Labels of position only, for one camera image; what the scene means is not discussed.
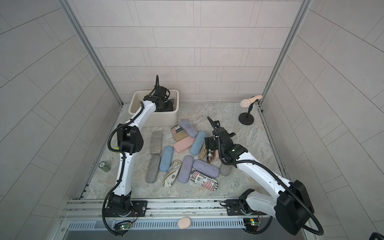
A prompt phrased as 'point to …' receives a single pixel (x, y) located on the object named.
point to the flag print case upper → (176, 128)
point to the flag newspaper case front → (199, 178)
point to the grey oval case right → (225, 170)
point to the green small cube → (116, 148)
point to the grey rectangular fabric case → (156, 142)
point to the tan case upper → (180, 135)
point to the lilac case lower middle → (185, 169)
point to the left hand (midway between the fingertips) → (172, 105)
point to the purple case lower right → (206, 168)
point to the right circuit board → (251, 224)
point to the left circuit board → (122, 226)
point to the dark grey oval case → (152, 173)
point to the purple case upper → (189, 127)
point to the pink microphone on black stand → (247, 118)
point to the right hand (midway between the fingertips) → (212, 137)
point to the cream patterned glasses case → (172, 173)
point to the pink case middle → (183, 144)
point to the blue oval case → (166, 160)
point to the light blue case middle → (198, 143)
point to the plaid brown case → (209, 155)
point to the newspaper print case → (170, 104)
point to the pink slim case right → (216, 155)
